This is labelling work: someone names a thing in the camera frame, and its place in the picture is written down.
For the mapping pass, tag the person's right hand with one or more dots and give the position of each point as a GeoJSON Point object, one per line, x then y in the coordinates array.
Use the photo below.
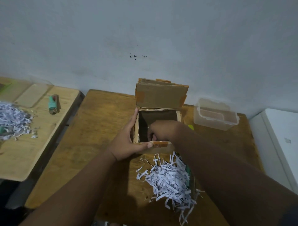
{"type": "Point", "coordinates": [163, 131]}

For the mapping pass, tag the person's left hand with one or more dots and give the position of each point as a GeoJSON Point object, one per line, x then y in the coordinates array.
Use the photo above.
{"type": "Point", "coordinates": [122, 142]}

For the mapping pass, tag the person's right fingers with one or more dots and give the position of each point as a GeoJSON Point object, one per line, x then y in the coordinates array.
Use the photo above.
{"type": "Point", "coordinates": [151, 136]}

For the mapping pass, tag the person's left thumb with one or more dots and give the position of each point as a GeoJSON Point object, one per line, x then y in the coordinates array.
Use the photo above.
{"type": "Point", "coordinates": [144, 145]}

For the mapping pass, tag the brown cardboard box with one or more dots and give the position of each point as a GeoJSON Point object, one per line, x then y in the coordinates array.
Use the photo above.
{"type": "Point", "coordinates": [160, 100]}

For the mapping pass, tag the person's left forearm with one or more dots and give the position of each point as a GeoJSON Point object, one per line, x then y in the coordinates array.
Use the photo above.
{"type": "Point", "coordinates": [76, 188]}

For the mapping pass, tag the person's right forearm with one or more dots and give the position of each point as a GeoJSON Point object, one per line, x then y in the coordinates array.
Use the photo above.
{"type": "Point", "coordinates": [232, 177]}

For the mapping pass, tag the yellow-green small object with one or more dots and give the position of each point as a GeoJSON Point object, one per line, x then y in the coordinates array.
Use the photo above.
{"type": "Point", "coordinates": [191, 127]}

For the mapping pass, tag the pile of shredded white paper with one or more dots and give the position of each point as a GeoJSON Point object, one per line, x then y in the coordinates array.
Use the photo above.
{"type": "Point", "coordinates": [171, 181]}

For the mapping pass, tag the clear plastic container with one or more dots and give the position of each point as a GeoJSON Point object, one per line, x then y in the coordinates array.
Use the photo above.
{"type": "Point", "coordinates": [215, 114]}

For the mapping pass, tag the green lighter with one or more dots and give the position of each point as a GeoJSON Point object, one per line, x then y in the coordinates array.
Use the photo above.
{"type": "Point", "coordinates": [53, 104]}

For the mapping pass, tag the light wooden side table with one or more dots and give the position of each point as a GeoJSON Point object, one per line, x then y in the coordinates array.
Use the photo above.
{"type": "Point", "coordinates": [35, 139]}

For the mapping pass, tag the clear plastic lid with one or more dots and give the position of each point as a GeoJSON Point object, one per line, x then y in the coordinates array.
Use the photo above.
{"type": "Point", "coordinates": [32, 94]}

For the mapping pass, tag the white cabinet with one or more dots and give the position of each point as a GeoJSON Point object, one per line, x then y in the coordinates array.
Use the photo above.
{"type": "Point", "coordinates": [277, 144]}

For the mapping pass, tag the heap of shredded white paper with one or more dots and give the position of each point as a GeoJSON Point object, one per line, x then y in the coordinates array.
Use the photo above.
{"type": "Point", "coordinates": [14, 121]}

